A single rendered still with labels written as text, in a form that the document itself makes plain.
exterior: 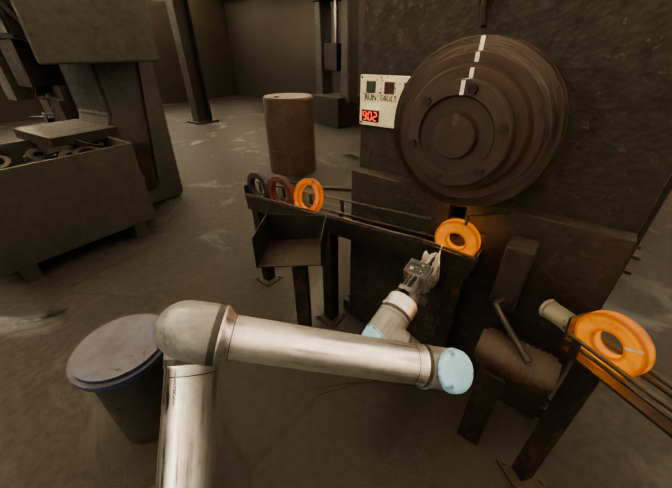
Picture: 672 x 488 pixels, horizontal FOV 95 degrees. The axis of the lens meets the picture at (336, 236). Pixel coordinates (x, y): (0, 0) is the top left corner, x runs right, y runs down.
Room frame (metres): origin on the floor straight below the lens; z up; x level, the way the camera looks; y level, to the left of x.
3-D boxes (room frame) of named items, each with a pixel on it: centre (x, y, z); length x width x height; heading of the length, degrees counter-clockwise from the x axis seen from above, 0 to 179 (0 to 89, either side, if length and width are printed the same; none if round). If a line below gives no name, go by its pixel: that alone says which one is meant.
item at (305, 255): (1.08, 0.18, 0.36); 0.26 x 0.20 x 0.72; 85
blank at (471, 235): (0.93, -0.43, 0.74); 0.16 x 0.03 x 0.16; 52
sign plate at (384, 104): (1.25, -0.21, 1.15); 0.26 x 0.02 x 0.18; 50
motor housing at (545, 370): (0.64, -0.57, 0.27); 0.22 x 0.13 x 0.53; 50
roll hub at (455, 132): (0.87, -0.34, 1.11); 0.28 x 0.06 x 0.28; 50
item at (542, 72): (0.95, -0.40, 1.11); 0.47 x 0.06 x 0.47; 50
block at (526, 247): (0.81, -0.59, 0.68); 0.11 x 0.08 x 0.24; 140
